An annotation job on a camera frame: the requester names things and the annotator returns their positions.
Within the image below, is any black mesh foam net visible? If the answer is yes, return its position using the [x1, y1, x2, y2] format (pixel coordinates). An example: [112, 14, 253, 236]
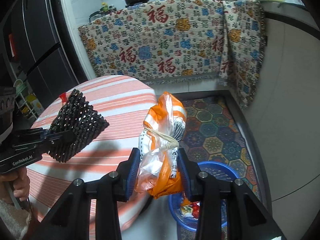
[48, 89, 109, 163]

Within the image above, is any orange white plastic bag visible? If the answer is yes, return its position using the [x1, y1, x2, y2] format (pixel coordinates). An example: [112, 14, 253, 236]
[135, 92, 187, 199]

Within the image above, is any red snack wrapper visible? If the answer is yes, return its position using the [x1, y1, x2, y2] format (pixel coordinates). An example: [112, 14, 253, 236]
[59, 92, 67, 104]

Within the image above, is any blue plastic trash basket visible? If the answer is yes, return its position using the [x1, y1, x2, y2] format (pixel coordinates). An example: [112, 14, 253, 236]
[169, 158, 239, 232]

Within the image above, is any person's left hand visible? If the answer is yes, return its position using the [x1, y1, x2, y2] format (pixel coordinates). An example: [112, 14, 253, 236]
[0, 167, 30, 204]

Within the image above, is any white storage rack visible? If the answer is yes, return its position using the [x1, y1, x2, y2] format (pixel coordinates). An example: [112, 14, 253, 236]
[14, 79, 44, 120]

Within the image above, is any colourful hexagon floor mat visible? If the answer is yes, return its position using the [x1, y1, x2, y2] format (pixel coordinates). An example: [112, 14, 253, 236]
[178, 95, 262, 240]

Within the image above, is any striped pink tablecloth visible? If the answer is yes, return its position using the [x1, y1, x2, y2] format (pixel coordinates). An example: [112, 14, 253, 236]
[26, 74, 158, 240]

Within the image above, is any black refrigerator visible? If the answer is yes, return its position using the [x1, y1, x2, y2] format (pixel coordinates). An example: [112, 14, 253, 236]
[1, 0, 87, 108]

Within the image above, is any patterned blanket with characters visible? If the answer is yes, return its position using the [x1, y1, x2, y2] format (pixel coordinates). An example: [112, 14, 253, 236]
[78, 0, 266, 108]

